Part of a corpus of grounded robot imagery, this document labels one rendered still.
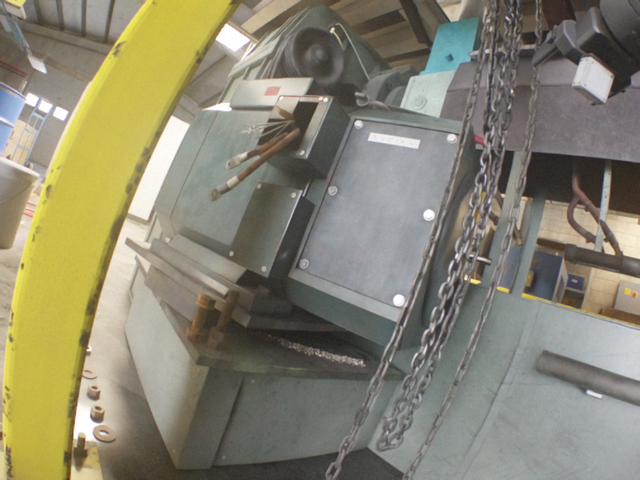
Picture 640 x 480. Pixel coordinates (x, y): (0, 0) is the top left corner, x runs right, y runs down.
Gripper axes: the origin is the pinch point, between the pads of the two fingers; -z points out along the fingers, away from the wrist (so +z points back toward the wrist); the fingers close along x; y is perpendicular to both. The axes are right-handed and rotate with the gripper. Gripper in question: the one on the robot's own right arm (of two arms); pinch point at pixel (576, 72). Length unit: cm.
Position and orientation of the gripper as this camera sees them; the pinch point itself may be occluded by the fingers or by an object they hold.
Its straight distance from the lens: 51.3
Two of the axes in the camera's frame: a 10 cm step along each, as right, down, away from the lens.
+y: 3.6, -9.3, 0.8
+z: 0.0, -0.9, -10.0
